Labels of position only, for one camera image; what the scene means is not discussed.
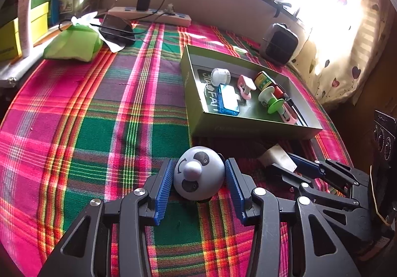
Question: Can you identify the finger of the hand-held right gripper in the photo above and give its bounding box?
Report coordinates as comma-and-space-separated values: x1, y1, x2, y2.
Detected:
270, 164, 357, 207
289, 153, 361, 196

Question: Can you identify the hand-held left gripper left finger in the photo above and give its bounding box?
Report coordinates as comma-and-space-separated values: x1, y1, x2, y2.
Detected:
37, 158, 176, 277

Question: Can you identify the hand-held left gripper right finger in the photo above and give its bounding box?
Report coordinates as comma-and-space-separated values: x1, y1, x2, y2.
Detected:
225, 157, 362, 277

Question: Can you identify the small white box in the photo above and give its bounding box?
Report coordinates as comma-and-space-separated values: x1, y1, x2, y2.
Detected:
259, 145, 297, 172

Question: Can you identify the grey panda face dome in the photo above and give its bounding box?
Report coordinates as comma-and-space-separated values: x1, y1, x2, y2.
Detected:
173, 146, 226, 202

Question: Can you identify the pink stapler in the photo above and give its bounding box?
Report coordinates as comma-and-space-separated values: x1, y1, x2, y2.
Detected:
279, 106, 297, 124

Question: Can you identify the green and white spool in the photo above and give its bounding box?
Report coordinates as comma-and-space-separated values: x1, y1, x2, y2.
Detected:
258, 86, 285, 114

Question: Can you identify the green cardboard box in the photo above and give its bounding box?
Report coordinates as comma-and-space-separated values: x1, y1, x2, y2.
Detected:
180, 45, 324, 138

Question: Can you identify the blue and white box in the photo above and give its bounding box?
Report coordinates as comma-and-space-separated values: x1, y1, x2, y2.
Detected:
218, 84, 241, 117

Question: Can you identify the red bottle with green label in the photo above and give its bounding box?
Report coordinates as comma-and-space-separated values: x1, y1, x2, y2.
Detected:
255, 71, 284, 100

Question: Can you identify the pink and white clip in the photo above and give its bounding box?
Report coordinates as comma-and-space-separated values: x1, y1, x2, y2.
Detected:
237, 76, 257, 100

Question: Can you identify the pink plaid blanket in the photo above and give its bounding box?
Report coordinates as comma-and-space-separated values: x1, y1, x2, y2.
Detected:
0, 21, 352, 277

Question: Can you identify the cream heart print curtain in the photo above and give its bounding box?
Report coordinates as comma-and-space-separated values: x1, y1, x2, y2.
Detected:
292, 0, 388, 107

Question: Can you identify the white ribbed cap bottle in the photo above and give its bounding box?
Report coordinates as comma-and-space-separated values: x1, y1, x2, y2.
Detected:
211, 68, 232, 83

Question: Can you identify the grey and black heater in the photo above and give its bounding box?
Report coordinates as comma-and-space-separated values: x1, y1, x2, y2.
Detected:
263, 23, 300, 65

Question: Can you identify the black window clamp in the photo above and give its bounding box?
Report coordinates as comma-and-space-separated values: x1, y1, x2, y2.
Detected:
273, 2, 292, 18

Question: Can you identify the black phone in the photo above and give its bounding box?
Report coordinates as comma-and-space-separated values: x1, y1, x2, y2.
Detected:
100, 29, 136, 45

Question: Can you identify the green and white bag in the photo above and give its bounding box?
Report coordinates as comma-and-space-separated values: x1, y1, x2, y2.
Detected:
43, 15, 103, 62

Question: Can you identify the white power strip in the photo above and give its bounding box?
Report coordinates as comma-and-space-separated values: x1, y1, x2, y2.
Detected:
107, 7, 192, 27

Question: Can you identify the white tube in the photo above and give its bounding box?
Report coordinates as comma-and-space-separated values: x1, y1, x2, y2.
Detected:
19, 0, 33, 57

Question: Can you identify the green and yellow box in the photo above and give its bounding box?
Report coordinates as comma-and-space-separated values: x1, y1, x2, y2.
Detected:
0, 0, 50, 62

